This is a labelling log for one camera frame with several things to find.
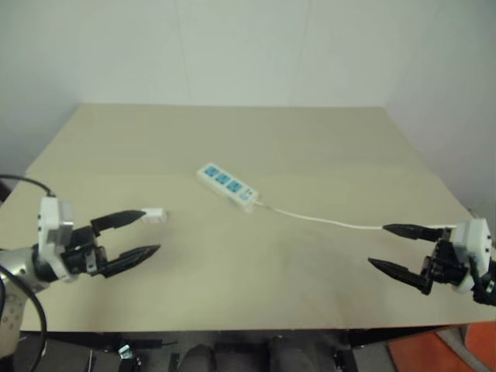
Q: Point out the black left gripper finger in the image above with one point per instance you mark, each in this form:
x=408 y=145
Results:
x=116 y=221
x=131 y=259

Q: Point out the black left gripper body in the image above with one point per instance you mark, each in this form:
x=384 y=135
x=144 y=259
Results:
x=79 y=255

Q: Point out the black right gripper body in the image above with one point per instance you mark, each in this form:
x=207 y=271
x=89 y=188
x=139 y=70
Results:
x=445 y=265

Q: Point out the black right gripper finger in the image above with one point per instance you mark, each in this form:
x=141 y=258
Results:
x=407 y=276
x=418 y=232

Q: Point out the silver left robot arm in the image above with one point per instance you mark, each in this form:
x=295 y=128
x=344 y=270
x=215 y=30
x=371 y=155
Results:
x=17 y=263

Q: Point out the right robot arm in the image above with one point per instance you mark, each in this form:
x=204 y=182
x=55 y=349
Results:
x=486 y=288

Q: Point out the white plug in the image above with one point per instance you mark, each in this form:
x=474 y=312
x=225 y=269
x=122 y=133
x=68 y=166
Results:
x=156 y=216

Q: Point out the white power strip blue sockets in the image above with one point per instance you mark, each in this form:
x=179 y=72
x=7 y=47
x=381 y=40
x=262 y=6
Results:
x=222 y=180

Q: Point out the orange sheet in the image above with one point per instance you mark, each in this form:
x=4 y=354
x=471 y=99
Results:
x=480 y=348

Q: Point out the small white clip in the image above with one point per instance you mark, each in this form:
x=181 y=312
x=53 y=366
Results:
x=124 y=352

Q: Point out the dark rounded shape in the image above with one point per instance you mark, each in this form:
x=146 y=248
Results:
x=197 y=360

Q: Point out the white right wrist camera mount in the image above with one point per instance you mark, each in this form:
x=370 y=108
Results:
x=474 y=236

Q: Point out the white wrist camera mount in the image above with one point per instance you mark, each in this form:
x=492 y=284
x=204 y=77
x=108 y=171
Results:
x=474 y=236
x=48 y=219

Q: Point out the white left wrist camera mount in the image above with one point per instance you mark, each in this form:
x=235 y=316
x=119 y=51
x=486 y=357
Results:
x=48 y=219

